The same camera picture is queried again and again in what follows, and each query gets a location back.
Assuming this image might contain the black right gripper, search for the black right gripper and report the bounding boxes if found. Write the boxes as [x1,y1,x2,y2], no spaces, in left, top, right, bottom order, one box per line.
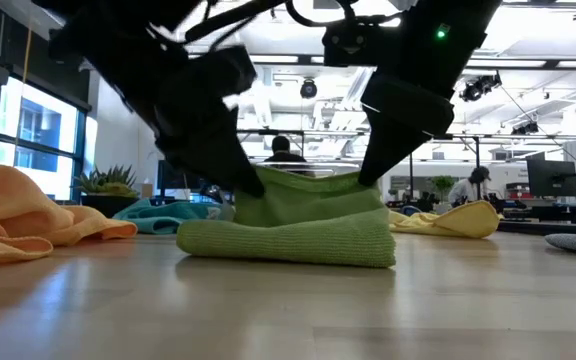
[356,0,504,188]

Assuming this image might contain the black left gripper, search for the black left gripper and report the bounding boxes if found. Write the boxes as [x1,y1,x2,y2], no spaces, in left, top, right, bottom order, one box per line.
[47,12,268,199]

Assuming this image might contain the teal microfiber towel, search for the teal microfiber towel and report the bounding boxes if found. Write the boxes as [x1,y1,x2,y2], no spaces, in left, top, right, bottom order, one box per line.
[112,197,234,235]

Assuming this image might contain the green microfiber towel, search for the green microfiber towel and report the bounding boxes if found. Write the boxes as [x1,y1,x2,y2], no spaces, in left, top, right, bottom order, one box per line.
[176,166,398,269]

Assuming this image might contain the orange microfiber towel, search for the orange microfiber towel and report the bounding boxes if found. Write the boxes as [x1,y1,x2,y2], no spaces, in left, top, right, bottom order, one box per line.
[0,163,139,266]

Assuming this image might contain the yellow microfiber towel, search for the yellow microfiber towel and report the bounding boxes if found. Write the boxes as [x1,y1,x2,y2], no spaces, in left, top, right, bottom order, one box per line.
[387,199,501,240]

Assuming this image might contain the black computer monitor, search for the black computer monitor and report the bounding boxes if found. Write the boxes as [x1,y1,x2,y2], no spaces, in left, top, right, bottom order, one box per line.
[526,157,576,198]
[156,159,204,191]

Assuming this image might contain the green background plant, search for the green background plant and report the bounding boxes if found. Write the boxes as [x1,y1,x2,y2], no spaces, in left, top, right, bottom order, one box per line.
[430,174,457,201]

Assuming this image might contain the person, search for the person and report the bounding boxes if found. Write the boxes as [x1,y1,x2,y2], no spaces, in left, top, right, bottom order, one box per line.
[262,134,314,177]
[447,165,492,206]

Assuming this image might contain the black ceiling track lights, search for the black ceiling track lights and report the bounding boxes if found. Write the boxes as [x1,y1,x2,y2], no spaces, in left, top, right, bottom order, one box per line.
[511,121,540,136]
[460,72,503,103]

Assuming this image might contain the potted succulent plant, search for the potted succulent plant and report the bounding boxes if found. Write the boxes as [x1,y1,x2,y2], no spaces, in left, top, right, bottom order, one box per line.
[73,164,142,219]

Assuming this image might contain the large glass window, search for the large glass window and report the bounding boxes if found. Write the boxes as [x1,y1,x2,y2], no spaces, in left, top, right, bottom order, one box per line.
[0,74,89,201]

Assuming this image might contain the black overhead gantry frame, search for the black overhead gantry frame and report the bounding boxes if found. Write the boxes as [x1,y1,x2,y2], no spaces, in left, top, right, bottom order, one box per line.
[237,128,576,201]

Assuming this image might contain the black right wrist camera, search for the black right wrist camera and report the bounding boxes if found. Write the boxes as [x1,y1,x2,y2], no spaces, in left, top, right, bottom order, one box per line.
[321,23,404,69]

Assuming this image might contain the black aluminium table frame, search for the black aluminium table frame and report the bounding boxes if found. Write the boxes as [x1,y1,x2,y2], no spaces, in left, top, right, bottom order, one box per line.
[497,219,576,236]

